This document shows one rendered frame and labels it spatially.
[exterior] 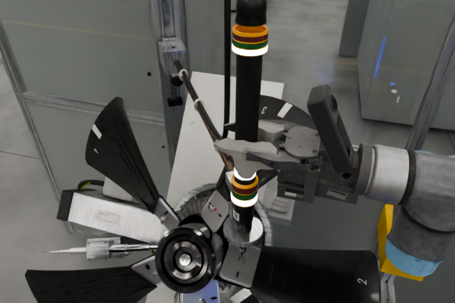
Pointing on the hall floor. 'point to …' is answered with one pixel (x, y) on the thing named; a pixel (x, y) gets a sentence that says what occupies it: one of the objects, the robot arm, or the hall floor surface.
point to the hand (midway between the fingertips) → (227, 132)
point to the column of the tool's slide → (170, 122)
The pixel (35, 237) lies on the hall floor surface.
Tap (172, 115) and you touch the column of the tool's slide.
